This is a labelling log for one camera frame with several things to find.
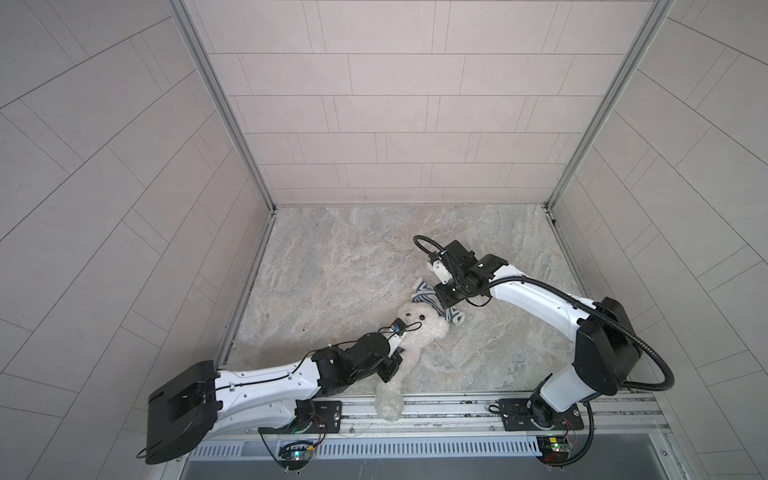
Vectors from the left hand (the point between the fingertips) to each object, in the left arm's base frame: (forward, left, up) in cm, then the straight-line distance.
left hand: (409, 350), depth 78 cm
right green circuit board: (-21, -33, -4) cm, 39 cm away
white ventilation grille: (-21, +13, -4) cm, 25 cm away
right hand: (+13, -8, +3) cm, 16 cm away
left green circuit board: (-22, +26, -1) cm, 34 cm away
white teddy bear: (+5, -3, +5) cm, 8 cm away
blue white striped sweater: (+16, -5, +2) cm, 17 cm away
